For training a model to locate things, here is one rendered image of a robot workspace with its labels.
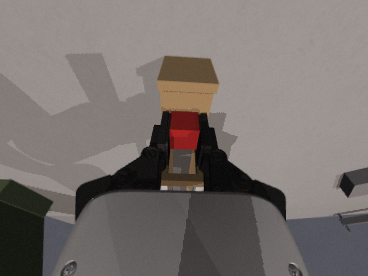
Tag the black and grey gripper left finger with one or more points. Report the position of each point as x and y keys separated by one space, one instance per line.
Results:
x=144 y=170

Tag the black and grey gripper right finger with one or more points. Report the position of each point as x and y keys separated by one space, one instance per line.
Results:
x=220 y=174

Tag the red cube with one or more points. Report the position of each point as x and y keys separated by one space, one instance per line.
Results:
x=184 y=130

